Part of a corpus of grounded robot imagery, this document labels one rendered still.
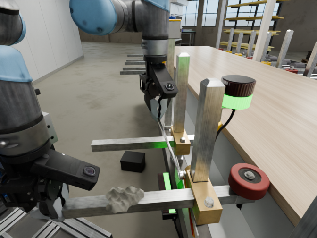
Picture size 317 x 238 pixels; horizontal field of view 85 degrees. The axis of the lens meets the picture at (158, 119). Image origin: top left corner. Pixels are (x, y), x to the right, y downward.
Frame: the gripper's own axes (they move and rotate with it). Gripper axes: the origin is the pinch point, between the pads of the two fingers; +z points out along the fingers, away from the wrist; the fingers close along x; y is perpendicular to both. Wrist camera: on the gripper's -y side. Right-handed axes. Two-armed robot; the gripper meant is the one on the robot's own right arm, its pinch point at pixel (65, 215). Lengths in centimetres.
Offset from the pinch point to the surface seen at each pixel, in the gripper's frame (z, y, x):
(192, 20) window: -71, -337, -1125
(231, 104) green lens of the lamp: -25.9, -34.2, -1.2
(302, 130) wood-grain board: -9, -70, -17
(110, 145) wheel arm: -1.4, -6.7, -23.5
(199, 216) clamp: -3.5, -29.1, 5.1
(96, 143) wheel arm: -2.0, -2.1, -24.4
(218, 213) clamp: -4.2, -33.1, 5.2
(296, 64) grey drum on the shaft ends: -6, -177, -141
